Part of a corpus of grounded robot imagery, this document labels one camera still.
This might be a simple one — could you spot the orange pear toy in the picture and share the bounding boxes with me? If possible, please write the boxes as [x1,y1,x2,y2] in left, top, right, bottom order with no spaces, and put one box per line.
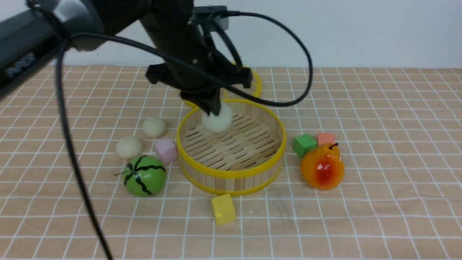
[300,143,345,190]

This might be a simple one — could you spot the cream bun near watermelon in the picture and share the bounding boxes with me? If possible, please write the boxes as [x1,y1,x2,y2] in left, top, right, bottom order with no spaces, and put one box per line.
[115,136,143,159]

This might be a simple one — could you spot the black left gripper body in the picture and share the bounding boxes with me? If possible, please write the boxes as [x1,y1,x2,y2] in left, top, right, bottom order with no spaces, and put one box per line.
[146,43,249,105]

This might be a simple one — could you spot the cream bun farther back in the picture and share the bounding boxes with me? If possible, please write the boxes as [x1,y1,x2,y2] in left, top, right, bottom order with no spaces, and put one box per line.
[142,117,167,138]

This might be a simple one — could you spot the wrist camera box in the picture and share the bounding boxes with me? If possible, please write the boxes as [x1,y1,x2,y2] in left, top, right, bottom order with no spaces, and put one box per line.
[188,5,229,31]

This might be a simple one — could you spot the bamboo steamer lid yellow rim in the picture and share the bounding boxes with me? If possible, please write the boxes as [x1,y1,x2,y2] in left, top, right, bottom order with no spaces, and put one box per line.
[182,67,262,109]

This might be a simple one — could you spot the black cable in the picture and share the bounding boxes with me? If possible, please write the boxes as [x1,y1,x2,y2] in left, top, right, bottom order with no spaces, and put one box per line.
[25,0,314,260]

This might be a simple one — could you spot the pink foam cube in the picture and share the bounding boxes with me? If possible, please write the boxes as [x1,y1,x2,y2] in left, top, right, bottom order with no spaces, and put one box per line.
[154,138,178,165]

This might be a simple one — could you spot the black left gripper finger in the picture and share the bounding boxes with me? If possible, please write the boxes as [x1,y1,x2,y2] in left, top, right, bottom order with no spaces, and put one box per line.
[197,88,221,116]

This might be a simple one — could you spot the green watermelon toy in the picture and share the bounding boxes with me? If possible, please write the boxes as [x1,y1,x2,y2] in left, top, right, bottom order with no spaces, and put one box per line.
[114,155,167,196]

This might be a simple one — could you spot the white bun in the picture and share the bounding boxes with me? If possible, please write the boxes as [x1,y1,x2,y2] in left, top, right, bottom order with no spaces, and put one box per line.
[202,101,233,134]

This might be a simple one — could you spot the bamboo steamer tray yellow rim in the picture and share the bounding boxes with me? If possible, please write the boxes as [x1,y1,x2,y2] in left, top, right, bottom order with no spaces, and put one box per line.
[176,99,287,196]

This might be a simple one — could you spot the yellow foam cube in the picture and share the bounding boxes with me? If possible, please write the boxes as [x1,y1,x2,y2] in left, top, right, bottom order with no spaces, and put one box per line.
[211,194,236,225]

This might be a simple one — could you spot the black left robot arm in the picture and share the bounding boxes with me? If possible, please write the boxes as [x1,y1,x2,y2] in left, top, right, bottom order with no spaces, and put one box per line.
[0,0,253,99]

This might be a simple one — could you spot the orange foam cube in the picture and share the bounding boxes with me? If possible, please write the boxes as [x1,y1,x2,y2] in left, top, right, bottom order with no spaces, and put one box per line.
[317,132,336,146]

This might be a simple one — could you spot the green foam cube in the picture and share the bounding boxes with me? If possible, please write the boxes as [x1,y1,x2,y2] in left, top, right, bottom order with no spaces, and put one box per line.
[292,134,318,158]

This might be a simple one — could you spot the checkered beige tablecloth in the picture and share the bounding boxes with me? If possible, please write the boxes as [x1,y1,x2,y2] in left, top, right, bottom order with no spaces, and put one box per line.
[0,65,462,260]

